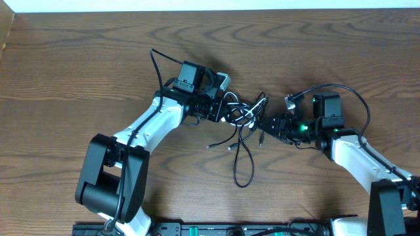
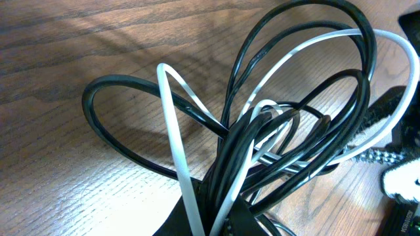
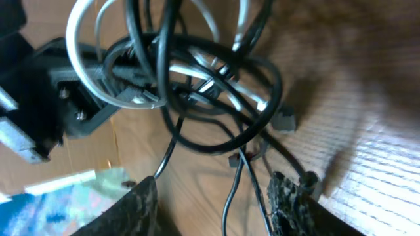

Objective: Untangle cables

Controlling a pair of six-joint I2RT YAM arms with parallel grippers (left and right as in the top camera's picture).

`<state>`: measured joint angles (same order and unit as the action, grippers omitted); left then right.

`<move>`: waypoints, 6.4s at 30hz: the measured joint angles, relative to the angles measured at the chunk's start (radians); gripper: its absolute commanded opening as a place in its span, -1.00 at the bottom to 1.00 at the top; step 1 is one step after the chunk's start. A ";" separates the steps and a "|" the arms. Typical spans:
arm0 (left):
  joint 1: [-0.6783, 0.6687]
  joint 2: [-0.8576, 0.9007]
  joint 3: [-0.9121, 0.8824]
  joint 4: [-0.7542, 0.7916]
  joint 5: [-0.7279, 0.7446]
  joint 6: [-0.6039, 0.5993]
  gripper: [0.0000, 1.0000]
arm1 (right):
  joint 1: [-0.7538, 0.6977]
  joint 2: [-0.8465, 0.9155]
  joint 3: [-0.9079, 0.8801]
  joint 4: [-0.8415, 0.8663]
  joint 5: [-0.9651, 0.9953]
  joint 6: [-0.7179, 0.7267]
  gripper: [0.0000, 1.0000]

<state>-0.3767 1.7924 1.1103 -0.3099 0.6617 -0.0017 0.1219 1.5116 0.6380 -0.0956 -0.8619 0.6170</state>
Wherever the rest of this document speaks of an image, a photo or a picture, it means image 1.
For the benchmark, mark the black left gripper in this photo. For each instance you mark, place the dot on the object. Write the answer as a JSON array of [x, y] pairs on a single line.
[[220, 104]]

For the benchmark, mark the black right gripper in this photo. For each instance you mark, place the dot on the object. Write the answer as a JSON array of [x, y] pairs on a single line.
[[281, 120]]

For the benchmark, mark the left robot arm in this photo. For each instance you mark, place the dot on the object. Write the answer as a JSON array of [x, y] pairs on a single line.
[[112, 182]]

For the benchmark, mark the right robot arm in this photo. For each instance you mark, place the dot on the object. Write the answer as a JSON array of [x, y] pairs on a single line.
[[391, 189]]

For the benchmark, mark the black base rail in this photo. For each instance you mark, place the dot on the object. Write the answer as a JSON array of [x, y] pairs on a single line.
[[295, 227]]

